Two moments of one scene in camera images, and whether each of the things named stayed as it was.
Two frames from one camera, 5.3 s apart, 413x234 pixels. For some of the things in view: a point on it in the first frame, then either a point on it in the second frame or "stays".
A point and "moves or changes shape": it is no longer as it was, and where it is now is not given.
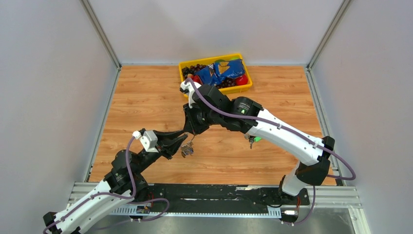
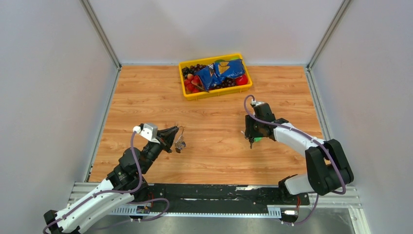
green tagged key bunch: x=252 y=139 stays
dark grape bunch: x=191 y=69 stays
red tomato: x=242 y=80 stays
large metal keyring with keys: x=188 y=149 moves or changes shape
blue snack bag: x=220 y=71 stays
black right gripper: x=191 y=126 → x=249 y=131
